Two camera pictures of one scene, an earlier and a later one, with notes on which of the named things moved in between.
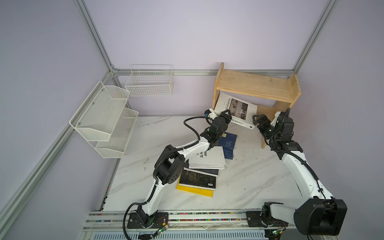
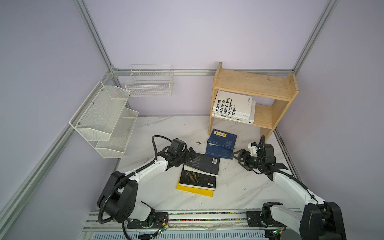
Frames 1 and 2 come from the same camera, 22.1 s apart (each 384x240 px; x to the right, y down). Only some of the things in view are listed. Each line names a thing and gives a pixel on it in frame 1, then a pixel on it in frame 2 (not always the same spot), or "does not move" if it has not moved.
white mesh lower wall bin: [115, 147] does not move
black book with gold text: [195, 179] does not move
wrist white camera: [273, 123] -> [253, 148]
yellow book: [195, 190] does not move
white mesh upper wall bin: [96, 118] does not move
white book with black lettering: [213, 158] -> [233, 105]
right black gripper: [260, 117] -> [242, 152]
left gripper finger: [226, 114] -> [192, 153]
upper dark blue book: [227, 140] does not move
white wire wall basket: [150, 80] does not move
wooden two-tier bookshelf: [284, 87] does not move
